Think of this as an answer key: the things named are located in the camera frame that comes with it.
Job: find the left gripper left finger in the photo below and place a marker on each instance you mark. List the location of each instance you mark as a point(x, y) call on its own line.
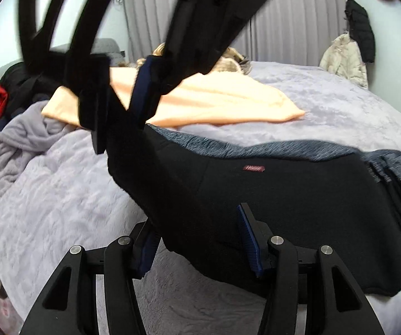
point(67, 303)

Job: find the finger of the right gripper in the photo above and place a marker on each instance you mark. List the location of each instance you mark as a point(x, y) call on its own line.
point(147, 91)
point(89, 79)

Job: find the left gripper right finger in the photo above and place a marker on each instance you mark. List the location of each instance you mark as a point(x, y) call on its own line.
point(295, 276)

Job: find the black pants with patterned lining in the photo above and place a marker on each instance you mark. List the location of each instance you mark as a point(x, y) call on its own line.
point(312, 193)

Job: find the tan striped garment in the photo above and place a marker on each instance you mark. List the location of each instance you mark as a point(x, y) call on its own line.
point(231, 61)

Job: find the grey padded headboard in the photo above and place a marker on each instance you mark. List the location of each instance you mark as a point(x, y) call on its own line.
point(106, 46)

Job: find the pink plastic bag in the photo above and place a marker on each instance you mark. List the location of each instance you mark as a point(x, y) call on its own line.
point(10, 321)

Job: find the peach orange cloth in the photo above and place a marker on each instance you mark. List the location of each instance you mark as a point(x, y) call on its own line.
point(218, 98)

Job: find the black clothes pile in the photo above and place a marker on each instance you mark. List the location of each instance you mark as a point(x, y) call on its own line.
point(24, 90)

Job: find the grey fleece blanket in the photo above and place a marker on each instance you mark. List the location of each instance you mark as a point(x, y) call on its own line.
point(28, 135)

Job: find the lavender plush bed cover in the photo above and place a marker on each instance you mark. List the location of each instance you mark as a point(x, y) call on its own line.
point(67, 197)

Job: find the grey pleated curtain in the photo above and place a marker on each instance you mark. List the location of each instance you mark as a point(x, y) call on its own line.
point(284, 31)

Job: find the cream puffer jacket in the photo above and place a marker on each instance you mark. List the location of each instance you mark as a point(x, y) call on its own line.
point(343, 58)

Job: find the black hanging jacket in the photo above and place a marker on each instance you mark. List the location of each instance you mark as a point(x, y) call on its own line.
point(360, 30)

